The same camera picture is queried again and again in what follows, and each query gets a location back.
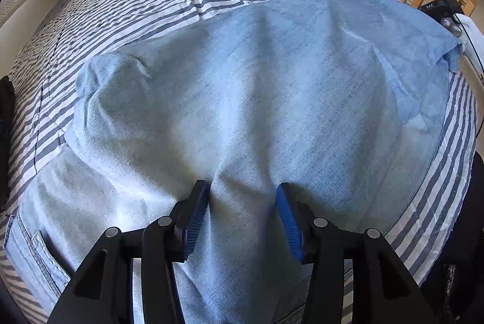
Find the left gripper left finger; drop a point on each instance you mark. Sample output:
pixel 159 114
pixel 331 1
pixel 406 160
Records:
pixel 189 217

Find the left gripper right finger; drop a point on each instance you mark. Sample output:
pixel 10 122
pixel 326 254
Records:
pixel 296 218

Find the light blue denim jeans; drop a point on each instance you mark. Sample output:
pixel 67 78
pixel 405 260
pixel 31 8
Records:
pixel 343 99

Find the white gloved right hand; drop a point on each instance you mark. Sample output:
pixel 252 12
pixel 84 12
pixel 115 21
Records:
pixel 470 37

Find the stack of dark folded clothes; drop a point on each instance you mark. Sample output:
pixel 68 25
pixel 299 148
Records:
pixel 7 108

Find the blue white striped bedspread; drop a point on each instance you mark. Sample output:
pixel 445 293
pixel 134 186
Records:
pixel 44 78

